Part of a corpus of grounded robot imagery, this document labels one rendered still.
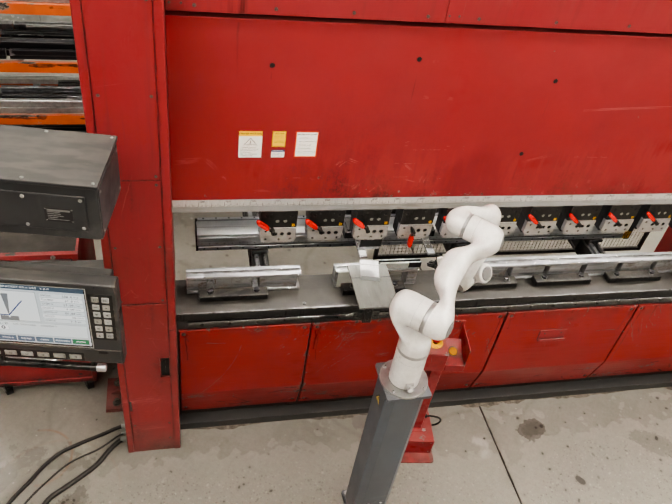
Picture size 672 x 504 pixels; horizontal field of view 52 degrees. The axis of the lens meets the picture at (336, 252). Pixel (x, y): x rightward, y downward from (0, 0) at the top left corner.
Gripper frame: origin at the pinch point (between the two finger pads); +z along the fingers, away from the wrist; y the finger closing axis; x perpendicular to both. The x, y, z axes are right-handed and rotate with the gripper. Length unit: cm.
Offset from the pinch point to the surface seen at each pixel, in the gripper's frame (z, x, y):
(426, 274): 12.2, -6.7, -9.7
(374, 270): 12.1, 24.1, 4.7
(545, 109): -52, -24, 63
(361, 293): 5.9, 38.8, 0.6
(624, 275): -40, -91, -36
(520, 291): -17.1, -37.7, -26.7
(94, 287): -17, 151, 54
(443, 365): -10.1, 14.0, -43.0
